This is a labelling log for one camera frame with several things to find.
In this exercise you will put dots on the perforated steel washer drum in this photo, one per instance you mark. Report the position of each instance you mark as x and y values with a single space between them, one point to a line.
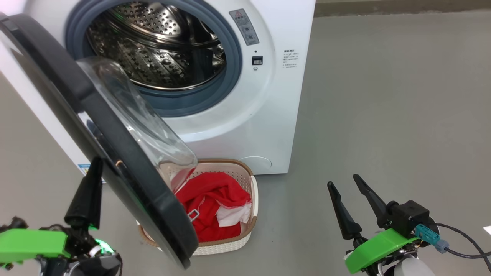
153 57

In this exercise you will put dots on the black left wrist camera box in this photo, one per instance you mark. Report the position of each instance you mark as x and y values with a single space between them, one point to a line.
13 223

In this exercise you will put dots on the red and white garment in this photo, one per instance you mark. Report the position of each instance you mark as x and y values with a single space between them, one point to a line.
218 188

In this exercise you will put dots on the white front-load washing machine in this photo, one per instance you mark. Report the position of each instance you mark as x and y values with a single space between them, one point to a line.
268 115

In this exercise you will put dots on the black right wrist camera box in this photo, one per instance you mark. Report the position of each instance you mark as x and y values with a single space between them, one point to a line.
410 216

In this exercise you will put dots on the black door latch socket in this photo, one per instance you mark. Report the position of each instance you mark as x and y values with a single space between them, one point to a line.
257 60

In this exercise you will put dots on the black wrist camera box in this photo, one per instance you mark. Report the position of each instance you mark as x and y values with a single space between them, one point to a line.
13 223
410 216

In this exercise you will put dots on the grey rubber door gasket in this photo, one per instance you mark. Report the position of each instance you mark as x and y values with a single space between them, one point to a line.
184 105

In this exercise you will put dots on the cream perforated laundry basket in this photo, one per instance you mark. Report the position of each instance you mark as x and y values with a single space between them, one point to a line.
230 245

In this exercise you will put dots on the small printed text label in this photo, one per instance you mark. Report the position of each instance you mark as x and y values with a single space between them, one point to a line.
290 58

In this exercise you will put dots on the grey warning sticker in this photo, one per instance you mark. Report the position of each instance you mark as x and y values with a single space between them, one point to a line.
244 27

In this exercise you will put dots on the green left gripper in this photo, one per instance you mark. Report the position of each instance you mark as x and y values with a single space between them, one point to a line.
30 243

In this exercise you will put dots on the plain red garment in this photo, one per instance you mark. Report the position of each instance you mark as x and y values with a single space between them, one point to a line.
209 230

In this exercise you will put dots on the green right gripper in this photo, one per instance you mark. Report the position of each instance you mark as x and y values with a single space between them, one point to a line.
379 247

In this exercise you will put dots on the blue energy label sticker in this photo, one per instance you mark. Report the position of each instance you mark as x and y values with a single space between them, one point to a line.
83 169

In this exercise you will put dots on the black-rimmed glass washer door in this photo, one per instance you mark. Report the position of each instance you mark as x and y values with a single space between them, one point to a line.
126 161

